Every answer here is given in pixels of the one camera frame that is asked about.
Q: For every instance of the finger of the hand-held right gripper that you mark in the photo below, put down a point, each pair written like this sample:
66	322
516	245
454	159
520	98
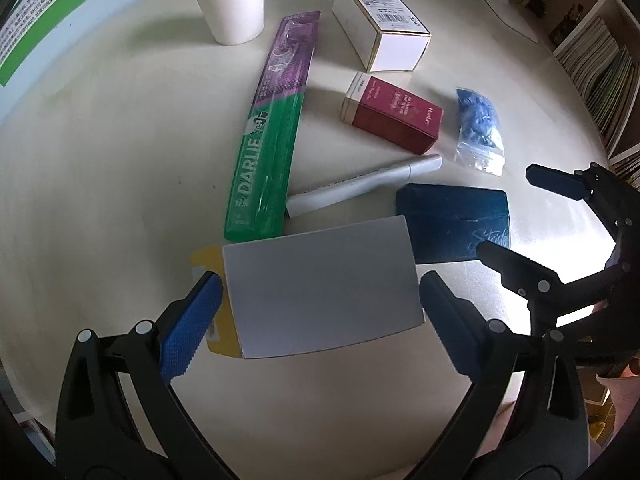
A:
505	260
552	178

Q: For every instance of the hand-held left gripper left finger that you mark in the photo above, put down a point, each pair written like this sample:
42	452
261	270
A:
195	320

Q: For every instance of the dark blue card pack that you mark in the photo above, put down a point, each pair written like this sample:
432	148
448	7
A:
445	220

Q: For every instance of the dark red carton box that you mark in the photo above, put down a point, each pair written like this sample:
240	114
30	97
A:
395	110

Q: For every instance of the white paper cup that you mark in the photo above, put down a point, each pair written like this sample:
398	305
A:
230	5

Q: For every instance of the green white wall poster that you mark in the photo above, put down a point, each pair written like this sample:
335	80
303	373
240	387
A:
50	10

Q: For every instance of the white box with yellow flaps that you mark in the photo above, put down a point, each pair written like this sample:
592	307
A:
320	285

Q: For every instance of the bag of blue beads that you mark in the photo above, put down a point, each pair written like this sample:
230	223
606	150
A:
477	120

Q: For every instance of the wooden bookshelf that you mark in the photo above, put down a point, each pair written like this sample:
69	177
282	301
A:
605	0

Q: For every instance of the white box with label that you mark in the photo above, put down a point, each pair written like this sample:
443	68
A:
380	20

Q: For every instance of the grey white tube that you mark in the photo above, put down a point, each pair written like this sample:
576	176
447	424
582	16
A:
360	187

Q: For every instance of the green purple toothbrush package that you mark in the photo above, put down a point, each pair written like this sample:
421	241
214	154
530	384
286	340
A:
270	125

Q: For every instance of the row of books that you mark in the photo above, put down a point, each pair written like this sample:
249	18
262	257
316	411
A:
600	70

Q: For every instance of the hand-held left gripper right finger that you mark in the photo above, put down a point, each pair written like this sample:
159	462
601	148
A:
445	315

